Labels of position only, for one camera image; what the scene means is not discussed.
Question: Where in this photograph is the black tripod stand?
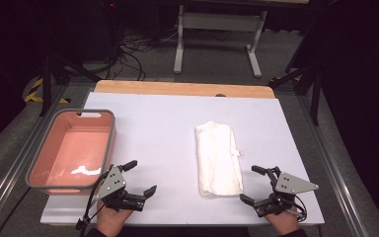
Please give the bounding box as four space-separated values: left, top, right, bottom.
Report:
269 62 324 126
38 53 103 117

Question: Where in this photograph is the pink basket with grey rim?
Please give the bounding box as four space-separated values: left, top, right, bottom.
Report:
25 109 117 196

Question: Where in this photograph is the yellow black hazard tape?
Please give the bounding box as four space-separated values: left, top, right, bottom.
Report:
24 77 71 105

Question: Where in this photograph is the person's right hand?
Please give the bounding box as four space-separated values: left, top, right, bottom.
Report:
265 207 301 237

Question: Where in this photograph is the white metal desk frame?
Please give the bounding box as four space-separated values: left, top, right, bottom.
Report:
173 4 268 79

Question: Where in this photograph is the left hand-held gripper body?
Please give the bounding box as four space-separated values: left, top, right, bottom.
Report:
92 164 146 212

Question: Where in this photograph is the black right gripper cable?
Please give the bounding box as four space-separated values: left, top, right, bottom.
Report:
287 196 308 222

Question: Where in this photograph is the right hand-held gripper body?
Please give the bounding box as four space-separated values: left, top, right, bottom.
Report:
255 166 320 218

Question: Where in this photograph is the white table mat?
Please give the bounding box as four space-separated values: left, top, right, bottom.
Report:
39 92 325 226

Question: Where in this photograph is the white cloth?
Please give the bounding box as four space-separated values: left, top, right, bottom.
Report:
194 120 245 198

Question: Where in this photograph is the person's left hand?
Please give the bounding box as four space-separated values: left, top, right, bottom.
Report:
96 200 134 237

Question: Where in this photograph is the aluminium frame rail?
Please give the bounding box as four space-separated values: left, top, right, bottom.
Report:
0 85 67 233
297 95 373 237

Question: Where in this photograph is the tangle of black floor cables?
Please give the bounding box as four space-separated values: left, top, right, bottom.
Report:
102 29 179 82

